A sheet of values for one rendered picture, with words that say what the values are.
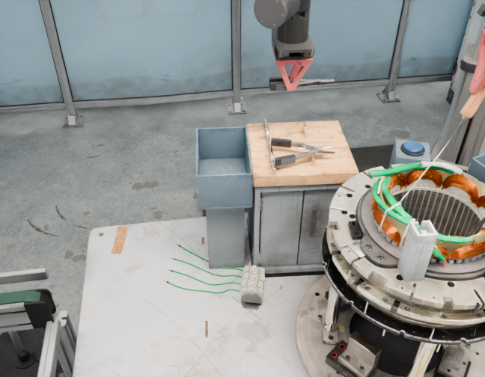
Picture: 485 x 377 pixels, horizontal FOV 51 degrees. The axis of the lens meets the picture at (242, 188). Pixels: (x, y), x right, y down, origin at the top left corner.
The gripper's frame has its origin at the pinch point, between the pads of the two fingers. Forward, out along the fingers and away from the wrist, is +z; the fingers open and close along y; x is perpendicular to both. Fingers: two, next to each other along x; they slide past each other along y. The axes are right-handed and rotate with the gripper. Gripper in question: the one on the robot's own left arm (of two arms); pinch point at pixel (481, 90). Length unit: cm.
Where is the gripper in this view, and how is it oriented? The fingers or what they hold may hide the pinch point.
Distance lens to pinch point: 74.5
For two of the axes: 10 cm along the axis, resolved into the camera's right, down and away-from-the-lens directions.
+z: -3.4, 7.6, 5.5
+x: 1.1, -5.5, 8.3
